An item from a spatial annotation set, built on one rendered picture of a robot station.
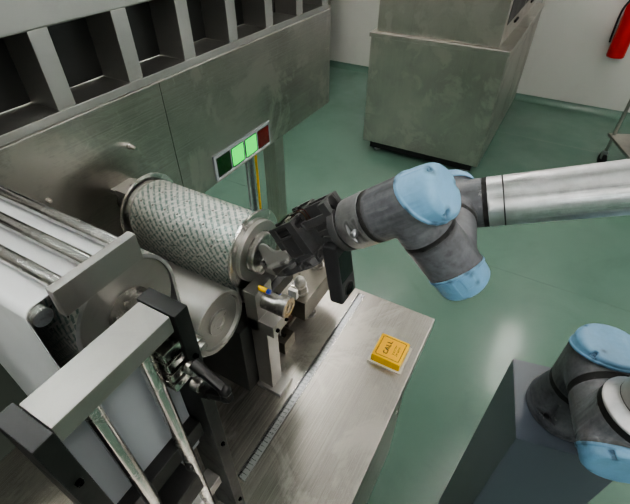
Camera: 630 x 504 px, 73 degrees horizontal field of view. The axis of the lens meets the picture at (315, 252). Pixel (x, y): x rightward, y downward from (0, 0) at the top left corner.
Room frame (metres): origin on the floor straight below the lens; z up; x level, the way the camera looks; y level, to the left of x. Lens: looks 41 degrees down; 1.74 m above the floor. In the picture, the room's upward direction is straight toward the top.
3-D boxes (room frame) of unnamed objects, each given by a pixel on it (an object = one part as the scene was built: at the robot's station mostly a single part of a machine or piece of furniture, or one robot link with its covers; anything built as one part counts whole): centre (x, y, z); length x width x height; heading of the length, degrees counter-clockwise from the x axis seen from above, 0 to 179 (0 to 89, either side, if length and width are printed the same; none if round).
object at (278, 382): (0.52, 0.09, 1.05); 0.06 x 0.05 x 0.31; 61
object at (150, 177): (0.70, 0.33, 1.25); 0.15 x 0.01 x 0.15; 151
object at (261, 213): (0.57, 0.11, 1.25); 0.15 x 0.01 x 0.15; 151
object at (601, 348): (0.46, -0.53, 1.07); 0.13 x 0.12 x 0.14; 164
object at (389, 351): (0.60, -0.18, 0.91); 0.07 x 0.07 x 0.02; 61
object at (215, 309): (0.53, 0.27, 1.17); 0.26 x 0.12 x 0.12; 61
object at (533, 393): (0.46, -0.53, 0.95); 0.15 x 0.15 x 0.10
